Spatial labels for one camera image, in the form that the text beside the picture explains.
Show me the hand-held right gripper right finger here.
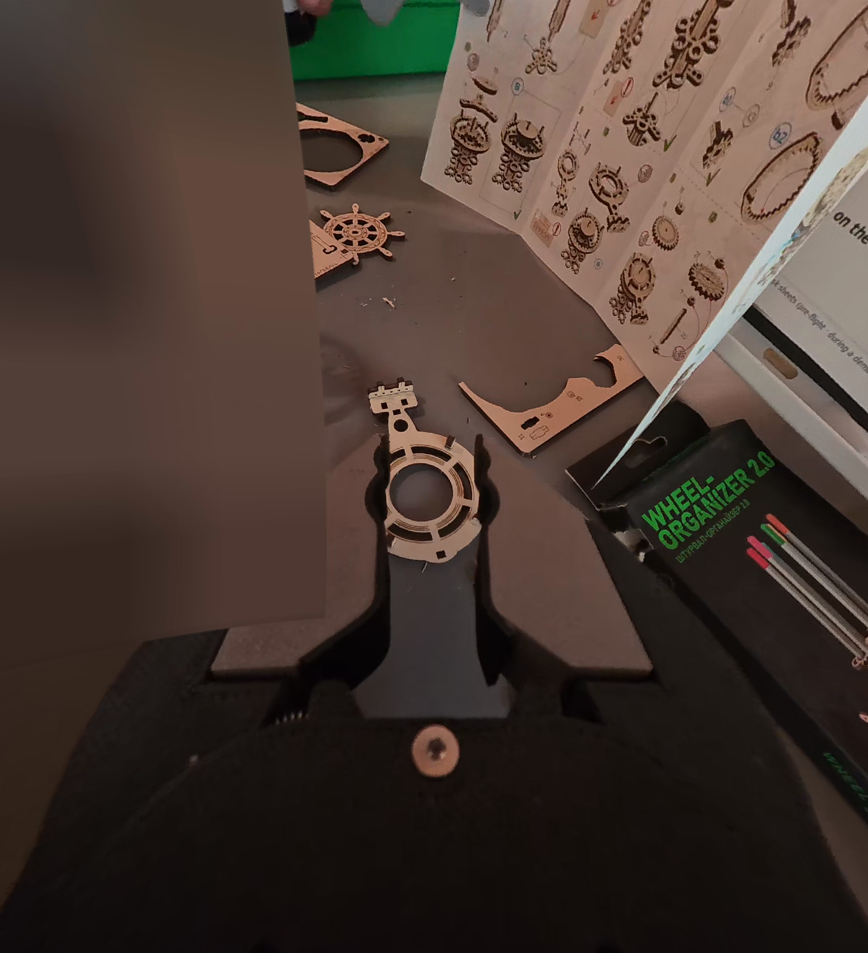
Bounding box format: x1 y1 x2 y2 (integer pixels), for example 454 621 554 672
475 435 654 687

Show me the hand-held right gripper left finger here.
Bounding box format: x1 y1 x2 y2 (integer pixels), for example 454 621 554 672
211 435 392 687

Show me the wooden ring frame with stem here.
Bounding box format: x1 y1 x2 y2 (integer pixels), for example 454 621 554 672
365 378 483 565

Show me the paper instruction sheet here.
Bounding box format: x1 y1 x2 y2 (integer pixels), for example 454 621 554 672
421 0 868 488

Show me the green box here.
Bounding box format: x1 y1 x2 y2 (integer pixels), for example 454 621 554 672
289 0 461 81

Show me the wooden sheet with oval hole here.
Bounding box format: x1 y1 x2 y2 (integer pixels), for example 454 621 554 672
296 103 390 191

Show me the curved wooden sheet offcut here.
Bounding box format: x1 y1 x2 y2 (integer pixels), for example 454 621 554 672
458 344 645 457

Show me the black kit package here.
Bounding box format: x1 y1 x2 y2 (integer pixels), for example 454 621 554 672
567 402 868 872

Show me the wooden ship wheel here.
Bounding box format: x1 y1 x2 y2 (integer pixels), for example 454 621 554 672
318 203 407 267

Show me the small wooden sheet fragment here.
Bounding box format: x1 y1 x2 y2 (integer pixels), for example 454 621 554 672
309 219 364 282

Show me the white document stand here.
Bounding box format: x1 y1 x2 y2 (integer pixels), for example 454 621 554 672
717 305 868 537

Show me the printed instruction poster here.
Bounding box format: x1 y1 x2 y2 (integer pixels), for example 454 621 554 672
754 145 868 448

